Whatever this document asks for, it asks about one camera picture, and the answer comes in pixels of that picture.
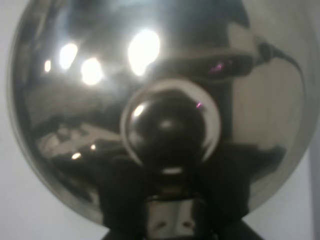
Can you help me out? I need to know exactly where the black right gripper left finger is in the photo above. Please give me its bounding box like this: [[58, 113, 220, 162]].
[[101, 231, 113, 240]]

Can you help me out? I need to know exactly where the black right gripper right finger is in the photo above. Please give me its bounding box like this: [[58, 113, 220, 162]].
[[240, 220, 264, 240]]

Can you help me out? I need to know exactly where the stainless steel teapot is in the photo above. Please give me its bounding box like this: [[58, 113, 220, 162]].
[[8, 0, 320, 240]]

